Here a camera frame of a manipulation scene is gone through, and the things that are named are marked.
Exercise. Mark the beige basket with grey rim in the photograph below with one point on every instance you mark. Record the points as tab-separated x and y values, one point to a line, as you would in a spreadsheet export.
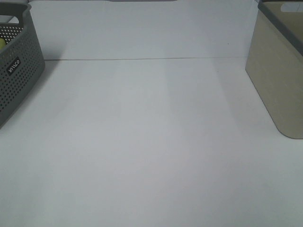
275	63

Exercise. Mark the grey perforated plastic basket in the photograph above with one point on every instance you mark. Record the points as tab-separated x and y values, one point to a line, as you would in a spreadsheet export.
21	58

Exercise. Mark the yellow-green item in basket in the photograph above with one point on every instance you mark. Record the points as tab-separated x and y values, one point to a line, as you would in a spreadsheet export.
2	43

